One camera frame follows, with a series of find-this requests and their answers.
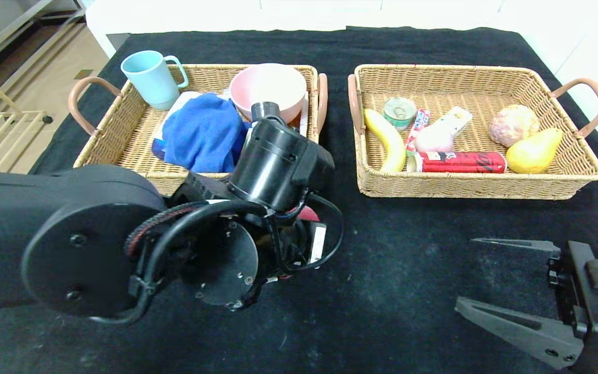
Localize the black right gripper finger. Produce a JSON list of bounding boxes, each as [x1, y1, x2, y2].
[[454, 296, 585, 370], [470, 237, 561, 259]]

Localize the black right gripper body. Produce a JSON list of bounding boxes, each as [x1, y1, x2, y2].
[[546, 240, 598, 374]]

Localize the brown cream puff bread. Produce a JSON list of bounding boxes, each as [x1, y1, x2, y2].
[[488, 104, 541, 148]]

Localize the pale pink soft ball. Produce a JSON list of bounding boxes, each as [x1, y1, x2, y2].
[[414, 122, 455, 153]]

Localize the black cosmetic tube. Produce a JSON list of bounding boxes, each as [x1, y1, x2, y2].
[[251, 102, 282, 123]]

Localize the blue microfibre cloth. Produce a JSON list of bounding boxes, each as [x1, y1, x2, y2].
[[162, 92, 252, 173]]

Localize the wicker basket with food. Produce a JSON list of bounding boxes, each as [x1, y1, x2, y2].
[[347, 64, 598, 201]]

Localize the wicker basket with household items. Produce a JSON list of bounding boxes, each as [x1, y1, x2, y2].
[[68, 64, 329, 198]]

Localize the yellow pear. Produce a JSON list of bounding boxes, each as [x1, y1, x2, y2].
[[505, 128, 563, 175]]

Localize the red chips can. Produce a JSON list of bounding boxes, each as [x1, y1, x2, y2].
[[406, 151, 507, 174]]

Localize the black table cloth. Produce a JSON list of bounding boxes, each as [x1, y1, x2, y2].
[[0, 26, 598, 374]]

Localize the small cream snack box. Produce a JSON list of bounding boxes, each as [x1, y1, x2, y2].
[[432, 106, 473, 140]]

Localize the red candy stick pack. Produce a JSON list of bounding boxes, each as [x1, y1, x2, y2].
[[405, 109, 430, 155]]

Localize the yellow banana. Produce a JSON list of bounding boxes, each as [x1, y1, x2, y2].
[[363, 108, 407, 173]]

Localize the green tin can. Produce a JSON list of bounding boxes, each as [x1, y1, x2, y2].
[[382, 97, 416, 131]]

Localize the white pen pink tip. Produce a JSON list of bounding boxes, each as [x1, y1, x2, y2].
[[299, 92, 309, 138]]

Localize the pink bowl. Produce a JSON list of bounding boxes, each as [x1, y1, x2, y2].
[[229, 63, 308, 126]]

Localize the large white bottle blue cap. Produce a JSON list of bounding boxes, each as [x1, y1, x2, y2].
[[151, 91, 201, 161]]

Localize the teal mug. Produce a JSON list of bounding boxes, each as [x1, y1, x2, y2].
[[120, 50, 189, 111]]

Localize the light wooden rack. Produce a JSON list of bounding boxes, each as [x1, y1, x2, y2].
[[0, 60, 53, 172]]

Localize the grey low shelf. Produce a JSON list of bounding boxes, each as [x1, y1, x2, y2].
[[0, 0, 87, 68]]

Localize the black left camera cable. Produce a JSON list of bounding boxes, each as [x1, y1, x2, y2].
[[90, 192, 345, 326]]

